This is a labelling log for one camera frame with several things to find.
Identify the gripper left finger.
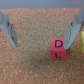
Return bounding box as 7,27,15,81
0,12,19,49

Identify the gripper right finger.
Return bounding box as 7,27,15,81
64,12,84,51

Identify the yellow block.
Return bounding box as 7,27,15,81
79,31,84,54

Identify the pink block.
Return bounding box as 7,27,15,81
49,37,70,61

